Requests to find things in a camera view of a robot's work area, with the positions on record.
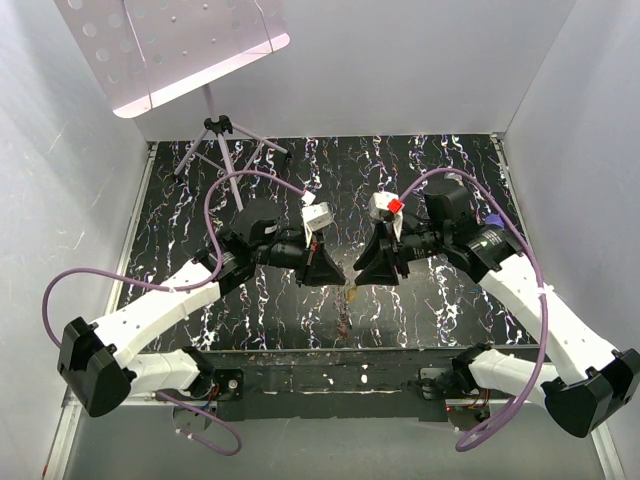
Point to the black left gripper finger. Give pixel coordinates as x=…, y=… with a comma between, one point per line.
x=313, y=277
x=321, y=264

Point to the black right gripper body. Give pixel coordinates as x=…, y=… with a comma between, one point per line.
x=418, y=242

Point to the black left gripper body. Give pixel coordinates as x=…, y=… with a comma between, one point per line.
x=284, y=252

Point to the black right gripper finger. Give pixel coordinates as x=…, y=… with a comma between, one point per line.
x=377, y=255
x=379, y=276

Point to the yellow key tag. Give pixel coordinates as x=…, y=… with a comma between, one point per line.
x=352, y=293

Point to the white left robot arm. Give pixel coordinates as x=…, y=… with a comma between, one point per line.
x=103, y=361

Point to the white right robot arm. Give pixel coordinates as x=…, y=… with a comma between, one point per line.
x=578, y=378

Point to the purple toy microphone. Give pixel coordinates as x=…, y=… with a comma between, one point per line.
x=490, y=218

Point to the white perforated music stand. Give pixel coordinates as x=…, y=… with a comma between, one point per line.
x=146, y=54

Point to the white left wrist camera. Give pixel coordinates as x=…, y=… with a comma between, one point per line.
x=315, y=217

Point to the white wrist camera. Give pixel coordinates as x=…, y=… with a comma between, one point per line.
x=315, y=217
x=388, y=208

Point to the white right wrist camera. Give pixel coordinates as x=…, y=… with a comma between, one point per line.
x=388, y=208

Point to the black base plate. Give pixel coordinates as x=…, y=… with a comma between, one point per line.
x=328, y=383

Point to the aluminium rail frame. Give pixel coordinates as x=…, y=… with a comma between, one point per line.
x=578, y=378

